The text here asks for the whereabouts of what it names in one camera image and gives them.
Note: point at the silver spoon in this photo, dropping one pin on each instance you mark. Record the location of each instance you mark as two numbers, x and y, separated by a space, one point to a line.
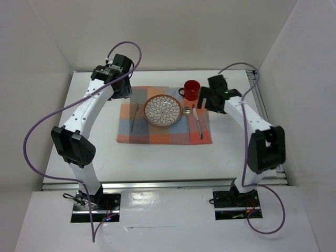
186 111

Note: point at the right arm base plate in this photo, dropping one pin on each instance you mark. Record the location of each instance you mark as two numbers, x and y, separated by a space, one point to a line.
226 208

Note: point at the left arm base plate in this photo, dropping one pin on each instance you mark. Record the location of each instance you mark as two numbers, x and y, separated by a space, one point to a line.
108 208

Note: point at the checkered orange grey cloth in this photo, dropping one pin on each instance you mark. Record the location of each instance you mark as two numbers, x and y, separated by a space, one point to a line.
134 127

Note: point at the silver fork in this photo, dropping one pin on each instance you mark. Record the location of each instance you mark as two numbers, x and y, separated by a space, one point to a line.
134 110

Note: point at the red enamel mug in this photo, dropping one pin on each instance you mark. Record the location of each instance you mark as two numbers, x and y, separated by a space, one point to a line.
190 90

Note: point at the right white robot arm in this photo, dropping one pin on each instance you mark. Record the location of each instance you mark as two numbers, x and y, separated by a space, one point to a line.
264 143

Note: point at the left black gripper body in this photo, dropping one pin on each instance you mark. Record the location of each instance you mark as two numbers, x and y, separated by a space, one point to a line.
124 91

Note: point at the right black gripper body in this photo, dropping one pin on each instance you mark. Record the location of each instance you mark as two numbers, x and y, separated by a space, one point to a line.
211 105

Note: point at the aluminium frame rail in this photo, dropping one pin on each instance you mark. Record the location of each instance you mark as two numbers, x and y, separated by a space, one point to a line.
151 165

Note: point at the silver knife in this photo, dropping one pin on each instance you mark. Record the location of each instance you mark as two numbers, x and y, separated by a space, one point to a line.
197 122

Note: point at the floral patterned plate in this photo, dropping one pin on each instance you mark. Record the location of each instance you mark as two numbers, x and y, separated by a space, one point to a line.
162 110

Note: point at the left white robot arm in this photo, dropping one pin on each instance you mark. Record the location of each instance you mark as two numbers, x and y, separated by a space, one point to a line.
72 139

